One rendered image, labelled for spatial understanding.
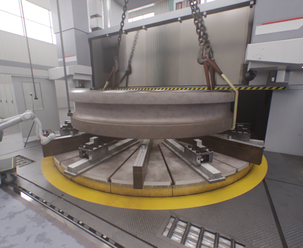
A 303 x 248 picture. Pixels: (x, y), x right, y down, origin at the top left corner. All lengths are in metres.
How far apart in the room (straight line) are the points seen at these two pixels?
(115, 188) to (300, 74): 4.41
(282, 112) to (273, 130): 0.56
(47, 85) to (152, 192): 5.86
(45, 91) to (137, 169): 5.65
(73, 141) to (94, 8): 6.01
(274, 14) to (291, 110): 2.61
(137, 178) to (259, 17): 3.75
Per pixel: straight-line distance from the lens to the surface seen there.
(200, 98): 3.13
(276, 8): 4.25
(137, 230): 2.41
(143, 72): 6.34
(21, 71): 6.83
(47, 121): 7.30
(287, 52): 3.64
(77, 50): 6.66
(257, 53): 3.59
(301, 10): 4.27
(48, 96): 7.28
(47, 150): 4.19
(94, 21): 8.31
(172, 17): 6.11
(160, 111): 2.98
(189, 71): 5.63
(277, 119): 5.63
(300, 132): 5.81
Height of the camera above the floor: 1.75
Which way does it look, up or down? 12 degrees down
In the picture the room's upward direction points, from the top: straight up
